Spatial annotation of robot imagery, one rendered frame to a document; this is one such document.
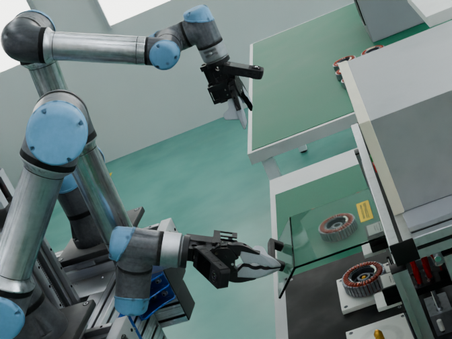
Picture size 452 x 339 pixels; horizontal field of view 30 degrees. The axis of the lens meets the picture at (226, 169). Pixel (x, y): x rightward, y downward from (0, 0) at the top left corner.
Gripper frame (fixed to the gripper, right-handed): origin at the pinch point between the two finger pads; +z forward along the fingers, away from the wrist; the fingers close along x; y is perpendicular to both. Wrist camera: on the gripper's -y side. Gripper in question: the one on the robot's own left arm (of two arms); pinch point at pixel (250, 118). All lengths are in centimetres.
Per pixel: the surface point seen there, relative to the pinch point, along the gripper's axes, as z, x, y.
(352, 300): 37, 48, -19
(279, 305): 41, 36, 4
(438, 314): 33, 69, -40
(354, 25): 40, -223, -13
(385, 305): 27, 69, -30
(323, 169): 41, -45, -5
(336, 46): 40, -195, -4
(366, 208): 9, 60, -32
